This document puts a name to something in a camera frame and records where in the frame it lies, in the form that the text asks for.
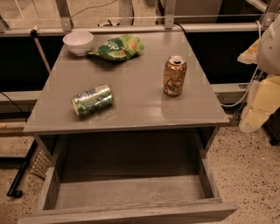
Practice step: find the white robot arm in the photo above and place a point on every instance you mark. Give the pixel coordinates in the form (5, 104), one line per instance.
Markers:
(268, 57)

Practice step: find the open grey top drawer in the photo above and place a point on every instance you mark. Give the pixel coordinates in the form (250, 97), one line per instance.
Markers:
(129, 178)

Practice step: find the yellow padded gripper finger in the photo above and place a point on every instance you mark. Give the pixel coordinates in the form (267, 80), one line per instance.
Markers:
(263, 101)
(250, 55)

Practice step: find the wire mesh basket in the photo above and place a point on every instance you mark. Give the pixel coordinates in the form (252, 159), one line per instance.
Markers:
(39, 165)

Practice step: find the grey cabinet table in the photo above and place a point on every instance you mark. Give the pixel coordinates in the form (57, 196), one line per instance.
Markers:
(140, 102)

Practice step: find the green soda can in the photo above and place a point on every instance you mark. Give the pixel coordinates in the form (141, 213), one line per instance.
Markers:
(92, 100)

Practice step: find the metal frame rail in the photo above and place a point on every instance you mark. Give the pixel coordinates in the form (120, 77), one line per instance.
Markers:
(58, 17)

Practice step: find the gold soda can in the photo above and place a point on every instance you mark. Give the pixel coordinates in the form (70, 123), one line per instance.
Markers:
(174, 75)

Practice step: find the white bowl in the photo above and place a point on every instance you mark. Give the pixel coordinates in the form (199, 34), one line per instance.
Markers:
(79, 42)

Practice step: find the black floor stand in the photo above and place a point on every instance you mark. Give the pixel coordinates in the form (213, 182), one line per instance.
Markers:
(21, 163)

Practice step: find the green chip bag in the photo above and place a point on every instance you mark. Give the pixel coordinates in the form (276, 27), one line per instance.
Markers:
(119, 49)

